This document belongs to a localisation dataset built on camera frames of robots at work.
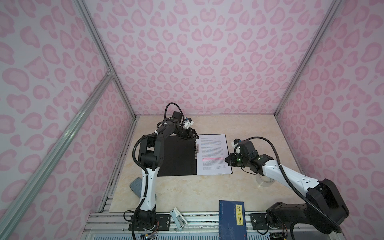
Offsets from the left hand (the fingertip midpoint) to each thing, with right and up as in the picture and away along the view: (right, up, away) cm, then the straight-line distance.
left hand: (196, 135), depth 99 cm
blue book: (+18, -40, -25) cm, 51 cm away
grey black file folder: (-10, -14, -1) cm, 17 cm away
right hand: (+17, -12, -15) cm, 26 cm away
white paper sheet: (+11, -11, -1) cm, 15 cm away
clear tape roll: (+39, -27, -13) cm, 49 cm away
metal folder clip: (0, -9, +1) cm, 10 cm away
